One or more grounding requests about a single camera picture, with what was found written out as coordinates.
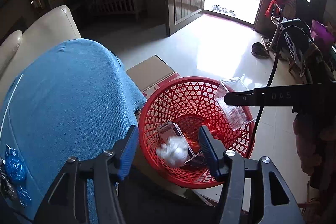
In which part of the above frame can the red plastic mesh basket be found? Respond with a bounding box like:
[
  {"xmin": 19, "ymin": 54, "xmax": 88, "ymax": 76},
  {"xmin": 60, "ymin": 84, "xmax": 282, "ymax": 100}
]
[{"xmin": 138, "ymin": 76, "xmax": 255, "ymax": 189}]

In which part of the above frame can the hanging cloth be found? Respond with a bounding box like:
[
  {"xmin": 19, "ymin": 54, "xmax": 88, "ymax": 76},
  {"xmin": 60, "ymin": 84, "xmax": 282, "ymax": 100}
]
[{"xmin": 285, "ymin": 0, "xmax": 297, "ymax": 20}]

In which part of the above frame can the white crumpled plastic bag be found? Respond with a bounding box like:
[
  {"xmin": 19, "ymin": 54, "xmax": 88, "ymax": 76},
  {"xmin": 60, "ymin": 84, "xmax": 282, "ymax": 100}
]
[{"xmin": 156, "ymin": 136, "xmax": 189, "ymax": 168}]

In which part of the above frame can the purple bag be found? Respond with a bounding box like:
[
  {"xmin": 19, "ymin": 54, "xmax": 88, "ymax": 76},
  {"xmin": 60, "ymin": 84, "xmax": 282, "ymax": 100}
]
[{"xmin": 311, "ymin": 20, "xmax": 336, "ymax": 48}]

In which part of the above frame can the large blue plastic bag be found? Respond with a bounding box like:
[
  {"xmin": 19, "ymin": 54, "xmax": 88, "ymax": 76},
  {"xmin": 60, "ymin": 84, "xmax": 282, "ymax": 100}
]
[{"xmin": 5, "ymin": 156, "xmax": 27, "ymax": 182}]

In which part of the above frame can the red plastic bag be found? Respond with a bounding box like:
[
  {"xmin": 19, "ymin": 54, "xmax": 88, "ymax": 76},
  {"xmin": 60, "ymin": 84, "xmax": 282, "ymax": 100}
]
[{"xmin": 202, "ymin": 122, "xmax": 223, "ymax": 140}]

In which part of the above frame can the metal tube frame stand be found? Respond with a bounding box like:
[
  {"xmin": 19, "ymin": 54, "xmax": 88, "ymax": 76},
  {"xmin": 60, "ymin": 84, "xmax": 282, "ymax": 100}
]
[{"xmin": 264, "ymin": 7, "xmax": 286, "ymax": 51}]

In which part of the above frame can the black cable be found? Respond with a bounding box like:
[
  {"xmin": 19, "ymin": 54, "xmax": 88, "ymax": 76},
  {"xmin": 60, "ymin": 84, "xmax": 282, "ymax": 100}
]
[{"xmin": 251, "ymin": 26, "xmax": 314, "ymax": 136}]

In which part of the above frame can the white thin strip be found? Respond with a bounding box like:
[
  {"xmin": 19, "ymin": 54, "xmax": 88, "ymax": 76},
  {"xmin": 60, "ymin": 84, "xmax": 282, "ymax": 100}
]
[{"xmin": 0, "ymin": 74, "xmax": 24, "ymax": 135}]

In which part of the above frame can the dark plastic wrapper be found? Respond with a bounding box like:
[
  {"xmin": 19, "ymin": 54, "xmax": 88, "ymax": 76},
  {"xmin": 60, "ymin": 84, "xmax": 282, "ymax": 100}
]
[{"xmin": 184, "ymin": 154, "xmax": 210, "ymax": 168}]

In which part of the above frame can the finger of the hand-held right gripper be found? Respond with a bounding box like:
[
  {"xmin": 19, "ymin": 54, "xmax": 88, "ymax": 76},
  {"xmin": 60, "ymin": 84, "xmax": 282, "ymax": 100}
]
[{"xmin": 224, "ymin": 88, "xmax": 263, "ymax": 106}]

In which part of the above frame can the small brown cardboard box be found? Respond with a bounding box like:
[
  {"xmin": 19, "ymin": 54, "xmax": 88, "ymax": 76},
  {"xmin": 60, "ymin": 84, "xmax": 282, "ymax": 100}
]
[{"xmin": 146, "ymin": 0, "xmax": 168, "ymax": 18}]

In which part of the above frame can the large flat cardboard box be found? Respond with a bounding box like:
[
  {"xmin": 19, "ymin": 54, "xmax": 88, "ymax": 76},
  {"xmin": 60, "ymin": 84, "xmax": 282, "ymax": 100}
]
[{"xmin": 117, "ymin": 55, "xmax": 218, "ymax": 207}]

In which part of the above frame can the black plastic bag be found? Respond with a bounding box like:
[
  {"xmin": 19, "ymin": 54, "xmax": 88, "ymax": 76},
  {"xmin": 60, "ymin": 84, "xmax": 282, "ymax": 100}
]
[{"xmin": 0, "ymin": 158, "xmax": 17, "ymax": 199}]

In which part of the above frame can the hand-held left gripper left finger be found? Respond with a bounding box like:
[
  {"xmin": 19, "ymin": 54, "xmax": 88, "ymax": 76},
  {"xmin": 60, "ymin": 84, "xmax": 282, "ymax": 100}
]
[{"xmin": 34, "ymin": 125, "xmax": 139, "ymax": 224}]

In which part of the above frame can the clear plastic container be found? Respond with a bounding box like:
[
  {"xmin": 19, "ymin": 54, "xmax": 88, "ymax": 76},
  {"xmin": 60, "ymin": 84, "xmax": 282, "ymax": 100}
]
[{"xmin": 215, "ymin": 78, "xmax": 255, "ymax": 131}]

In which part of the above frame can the white barcode box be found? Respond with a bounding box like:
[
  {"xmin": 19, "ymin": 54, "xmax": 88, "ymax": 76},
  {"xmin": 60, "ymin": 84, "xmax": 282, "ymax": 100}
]
[{"xmin": 157, "ymin": 122, "xmax": 202, "ymax": 161}]

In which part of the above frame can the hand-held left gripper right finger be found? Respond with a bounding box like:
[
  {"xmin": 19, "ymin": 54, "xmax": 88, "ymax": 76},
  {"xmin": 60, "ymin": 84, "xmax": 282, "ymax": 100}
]
[{"xmin": 198, "ymin": 126, "xmax": 305, "ymax": 224}]

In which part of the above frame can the cream leather sofa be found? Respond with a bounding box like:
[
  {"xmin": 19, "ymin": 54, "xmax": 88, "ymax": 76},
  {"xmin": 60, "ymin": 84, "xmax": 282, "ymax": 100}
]
[{"xmin": 0, "ymin": 5, "xmax": 82, "ymax": 77}]

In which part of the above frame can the blue tablecloth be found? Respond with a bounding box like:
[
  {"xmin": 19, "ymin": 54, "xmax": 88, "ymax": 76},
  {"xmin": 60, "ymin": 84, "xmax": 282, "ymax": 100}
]
[{"xmin": 0, "ymin": 39, "xmax": 147, "ymax": 224}]

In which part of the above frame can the small blue plastic bag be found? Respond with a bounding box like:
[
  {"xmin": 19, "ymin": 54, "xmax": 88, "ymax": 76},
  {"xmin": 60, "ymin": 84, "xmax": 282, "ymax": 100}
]
[{"xmin": 16, "ymin": 185, "xmax": 32, "ymax": 207}]

